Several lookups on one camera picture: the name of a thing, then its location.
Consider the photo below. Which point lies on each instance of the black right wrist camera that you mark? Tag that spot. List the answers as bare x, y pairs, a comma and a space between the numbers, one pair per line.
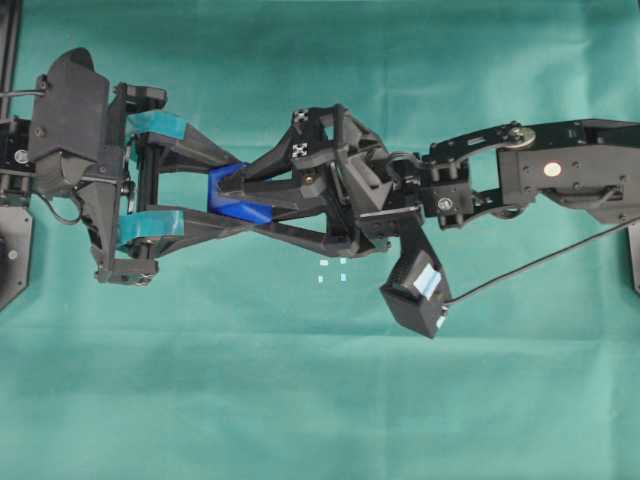
416, 290

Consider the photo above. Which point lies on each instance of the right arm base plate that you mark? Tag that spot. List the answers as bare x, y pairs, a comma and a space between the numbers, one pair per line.
630, 245

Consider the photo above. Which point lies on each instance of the blue block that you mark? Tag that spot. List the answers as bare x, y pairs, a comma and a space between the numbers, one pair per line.
243, 210

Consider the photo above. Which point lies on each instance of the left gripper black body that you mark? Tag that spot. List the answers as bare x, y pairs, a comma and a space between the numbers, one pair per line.
102, 190

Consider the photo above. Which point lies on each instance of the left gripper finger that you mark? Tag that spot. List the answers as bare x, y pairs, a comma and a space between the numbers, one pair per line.
167, 229
167, 143

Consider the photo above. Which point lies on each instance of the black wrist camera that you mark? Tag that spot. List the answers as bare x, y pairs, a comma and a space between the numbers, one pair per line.
68, 125
416, 290

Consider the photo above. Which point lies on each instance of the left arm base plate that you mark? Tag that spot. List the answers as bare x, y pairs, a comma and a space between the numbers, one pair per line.
16, 243

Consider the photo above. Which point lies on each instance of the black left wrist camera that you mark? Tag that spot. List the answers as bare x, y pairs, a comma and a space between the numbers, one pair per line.
68, 125

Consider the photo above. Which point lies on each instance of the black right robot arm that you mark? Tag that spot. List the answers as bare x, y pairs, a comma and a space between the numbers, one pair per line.
590, 165

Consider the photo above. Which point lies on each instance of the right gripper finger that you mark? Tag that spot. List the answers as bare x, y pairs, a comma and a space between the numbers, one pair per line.
294, 199
299, 141

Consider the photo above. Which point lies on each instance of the black frame rail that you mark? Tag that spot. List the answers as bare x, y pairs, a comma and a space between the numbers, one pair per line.
11, 12

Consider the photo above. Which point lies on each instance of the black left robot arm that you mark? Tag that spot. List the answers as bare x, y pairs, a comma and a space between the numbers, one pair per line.
18, 175

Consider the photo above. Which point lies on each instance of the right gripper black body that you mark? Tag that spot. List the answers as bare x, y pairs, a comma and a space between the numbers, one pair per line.
343, 170

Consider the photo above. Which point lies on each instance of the green table cloth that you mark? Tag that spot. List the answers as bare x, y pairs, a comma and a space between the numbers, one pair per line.
235, 363

